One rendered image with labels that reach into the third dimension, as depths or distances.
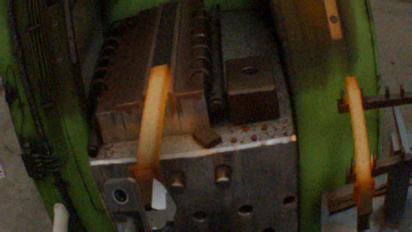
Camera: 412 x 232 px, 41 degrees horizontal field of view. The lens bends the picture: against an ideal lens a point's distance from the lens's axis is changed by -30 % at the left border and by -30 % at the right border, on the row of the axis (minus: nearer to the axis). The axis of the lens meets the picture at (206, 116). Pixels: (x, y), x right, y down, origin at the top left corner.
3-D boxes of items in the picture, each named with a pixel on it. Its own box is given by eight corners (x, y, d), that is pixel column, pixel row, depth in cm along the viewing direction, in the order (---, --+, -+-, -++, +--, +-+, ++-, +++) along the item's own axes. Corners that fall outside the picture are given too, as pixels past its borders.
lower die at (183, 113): (211, 129, 128) (202, 86, 123) (103, 143, 129) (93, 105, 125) (209, 23, 163) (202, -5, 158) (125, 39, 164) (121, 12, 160)
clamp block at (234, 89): (280, 119, 127) (276, 87, 123) (232, 126, 127) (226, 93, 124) (274, 83, 137) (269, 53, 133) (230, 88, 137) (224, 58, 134)
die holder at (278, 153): (295, 276, 146) (295, 136, 121) (148, 293, 149) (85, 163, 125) (290, 151, 192) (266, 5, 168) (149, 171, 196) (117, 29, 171)
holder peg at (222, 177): (232, 189, 122) (230, 178, 121) (216, 191, 122) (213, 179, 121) (232, 175, 126) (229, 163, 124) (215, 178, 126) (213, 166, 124)
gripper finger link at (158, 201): (159, 203, 103) (154, 237, 96) (148, 172, 100) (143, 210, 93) (179, 203, 103) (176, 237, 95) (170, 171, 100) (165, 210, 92)
